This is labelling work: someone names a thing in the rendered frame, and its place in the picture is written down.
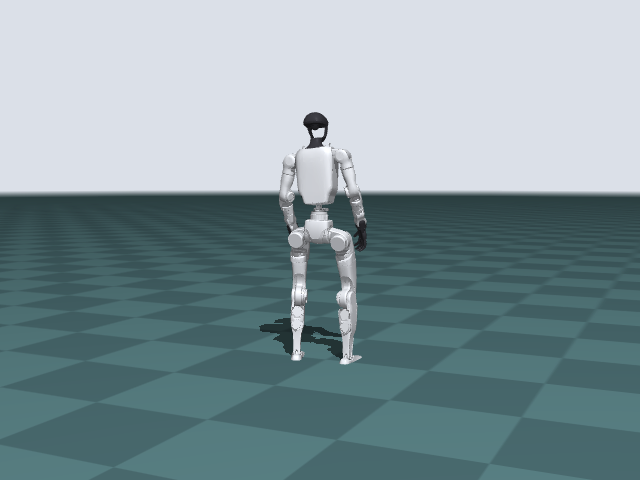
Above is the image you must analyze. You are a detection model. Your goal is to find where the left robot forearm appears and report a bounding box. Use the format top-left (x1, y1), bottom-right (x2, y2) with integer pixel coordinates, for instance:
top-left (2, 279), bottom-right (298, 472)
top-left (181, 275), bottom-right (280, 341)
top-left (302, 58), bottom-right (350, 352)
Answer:
top-left (279, 199), bottom-right (298, 232)

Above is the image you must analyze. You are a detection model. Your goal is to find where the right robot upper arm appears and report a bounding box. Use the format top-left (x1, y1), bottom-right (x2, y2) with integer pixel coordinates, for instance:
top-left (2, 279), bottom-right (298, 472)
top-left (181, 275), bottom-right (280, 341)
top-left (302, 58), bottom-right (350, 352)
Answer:
top-left (332, 149), bottom-right (359, 198)

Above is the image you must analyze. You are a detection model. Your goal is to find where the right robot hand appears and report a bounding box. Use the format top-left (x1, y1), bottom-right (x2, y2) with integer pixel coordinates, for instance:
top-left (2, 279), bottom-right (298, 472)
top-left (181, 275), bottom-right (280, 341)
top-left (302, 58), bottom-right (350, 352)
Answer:
top-left (354, 220), bottom-right (367, 252)

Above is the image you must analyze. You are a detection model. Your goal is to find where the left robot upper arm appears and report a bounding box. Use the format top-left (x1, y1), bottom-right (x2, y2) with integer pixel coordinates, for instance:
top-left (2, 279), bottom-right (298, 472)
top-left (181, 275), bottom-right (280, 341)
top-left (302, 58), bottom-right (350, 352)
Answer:
top-left (279, 153), bottom-right (296, 203)

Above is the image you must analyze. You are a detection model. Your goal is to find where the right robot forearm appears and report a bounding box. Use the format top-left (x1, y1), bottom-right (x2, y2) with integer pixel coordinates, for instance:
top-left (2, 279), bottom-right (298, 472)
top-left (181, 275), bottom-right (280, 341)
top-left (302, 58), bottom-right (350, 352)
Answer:
top-left (349, 184), bottom-right (367, 227)

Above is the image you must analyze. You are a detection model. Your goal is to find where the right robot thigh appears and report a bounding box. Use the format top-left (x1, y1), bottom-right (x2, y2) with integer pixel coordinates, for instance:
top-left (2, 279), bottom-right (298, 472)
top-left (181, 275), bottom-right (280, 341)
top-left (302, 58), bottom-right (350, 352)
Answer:
top-left (328, 227), bottom-right (357, 308)

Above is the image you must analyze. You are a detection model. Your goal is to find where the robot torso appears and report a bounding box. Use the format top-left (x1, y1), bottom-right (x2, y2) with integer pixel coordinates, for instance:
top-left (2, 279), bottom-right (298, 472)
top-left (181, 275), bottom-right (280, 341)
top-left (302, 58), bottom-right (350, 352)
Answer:
top-left (295, 143), bottom-right (339, 244)

